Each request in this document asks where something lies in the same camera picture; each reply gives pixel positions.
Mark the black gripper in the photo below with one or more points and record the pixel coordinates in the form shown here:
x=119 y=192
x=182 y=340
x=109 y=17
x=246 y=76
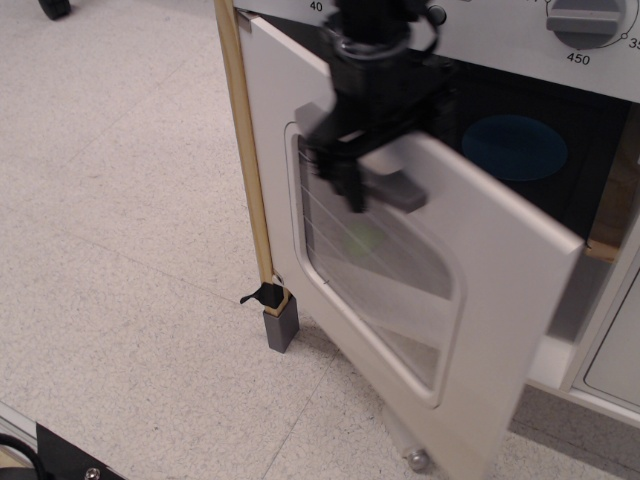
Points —
x=402 y=86

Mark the grey oven door handle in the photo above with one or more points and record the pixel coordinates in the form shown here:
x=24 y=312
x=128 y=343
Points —
x=344 y=134

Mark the white oven door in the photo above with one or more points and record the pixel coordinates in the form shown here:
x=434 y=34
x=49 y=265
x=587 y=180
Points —
x=445 y=316

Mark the dark oven tray shelf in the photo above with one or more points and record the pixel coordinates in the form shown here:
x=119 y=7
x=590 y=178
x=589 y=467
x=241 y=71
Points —
x=591 y=125

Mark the white toy oven cabinet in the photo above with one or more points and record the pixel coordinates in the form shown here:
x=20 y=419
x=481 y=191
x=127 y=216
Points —
x=511 y=36

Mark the blue plate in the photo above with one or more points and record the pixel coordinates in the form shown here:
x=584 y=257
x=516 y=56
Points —
x=515 y=147

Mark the dark round push button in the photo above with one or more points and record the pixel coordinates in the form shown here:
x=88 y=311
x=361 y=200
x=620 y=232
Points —
x=437 y=15

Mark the black tape piece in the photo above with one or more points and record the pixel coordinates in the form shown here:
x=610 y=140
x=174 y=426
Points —
x=268 y=295

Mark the grey temperature knob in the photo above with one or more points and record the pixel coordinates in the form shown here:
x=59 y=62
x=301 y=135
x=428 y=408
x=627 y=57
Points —
x=585 y=24

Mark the white salt shaker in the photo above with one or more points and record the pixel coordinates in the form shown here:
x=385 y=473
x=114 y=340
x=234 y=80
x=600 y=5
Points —
x=405 y=442

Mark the white cabinet door right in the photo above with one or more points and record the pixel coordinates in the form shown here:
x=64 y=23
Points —
x=614 y=371

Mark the black caster wheel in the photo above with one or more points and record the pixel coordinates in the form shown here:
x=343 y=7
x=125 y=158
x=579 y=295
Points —
x=55 y=9

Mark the wooden corner post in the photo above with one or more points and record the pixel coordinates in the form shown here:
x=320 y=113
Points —
x=228 y=27

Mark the grey post foot cap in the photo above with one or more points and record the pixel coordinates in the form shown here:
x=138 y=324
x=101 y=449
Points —
x=282 y=329

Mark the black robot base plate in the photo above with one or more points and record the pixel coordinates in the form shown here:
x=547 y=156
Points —
x=64 y=460

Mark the aluminium frame rail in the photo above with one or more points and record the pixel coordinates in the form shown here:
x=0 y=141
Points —
x=15 y=424

